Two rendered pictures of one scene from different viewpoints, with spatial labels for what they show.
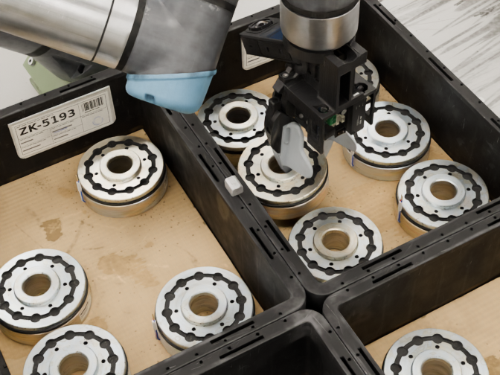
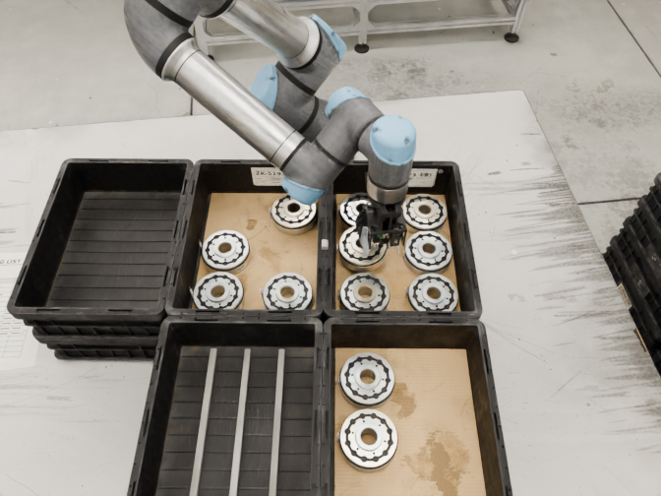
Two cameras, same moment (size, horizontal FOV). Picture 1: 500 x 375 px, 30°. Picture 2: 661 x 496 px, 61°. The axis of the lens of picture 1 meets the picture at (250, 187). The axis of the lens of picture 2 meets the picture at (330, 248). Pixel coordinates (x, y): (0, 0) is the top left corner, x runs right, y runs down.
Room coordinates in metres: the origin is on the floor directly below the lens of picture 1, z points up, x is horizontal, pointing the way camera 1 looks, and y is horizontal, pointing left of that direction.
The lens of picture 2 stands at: (0.06, -0.28, 1.86)
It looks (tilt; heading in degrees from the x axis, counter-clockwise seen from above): 55 degrees down; 27
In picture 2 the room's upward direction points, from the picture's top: straight up
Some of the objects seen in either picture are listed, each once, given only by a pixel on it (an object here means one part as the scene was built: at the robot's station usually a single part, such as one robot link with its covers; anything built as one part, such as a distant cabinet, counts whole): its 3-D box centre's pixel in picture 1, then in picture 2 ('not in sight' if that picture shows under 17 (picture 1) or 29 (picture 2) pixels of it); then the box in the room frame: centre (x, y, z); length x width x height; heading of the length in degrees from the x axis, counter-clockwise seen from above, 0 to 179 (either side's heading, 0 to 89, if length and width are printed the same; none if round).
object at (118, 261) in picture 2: not in sight; (117, 245); (0.46, 0.44, 0.87); 0.40 x 0.30 x 0.11; 26
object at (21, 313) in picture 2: not in sight; (110, 231); (0.46, 0.44, 0.92); 0.40 x 0.30 x 0.02; 26
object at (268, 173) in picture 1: (281, 164); (362, 243); (0.70, -0.04, 0.88); 0.05 x 0.05 x 0.01
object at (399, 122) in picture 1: (387, 129); (429, 249); (0.76, -0.17, 0.86); 0.05 x 0.05 x 0.01
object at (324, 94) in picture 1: (322, 79); (385, 214); (0.69, -0.08, 1.02); 0.09 x 0.08 x 0.12; 34
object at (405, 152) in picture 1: (387, 132); (428, 250); (0.76, -0.17, 0.86); 0.10 x 0.10 x 0.01
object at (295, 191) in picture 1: (282, 167); (362, 244); (0.70, -0.04, 0.88); 0.10 x 0.10 x 0.01
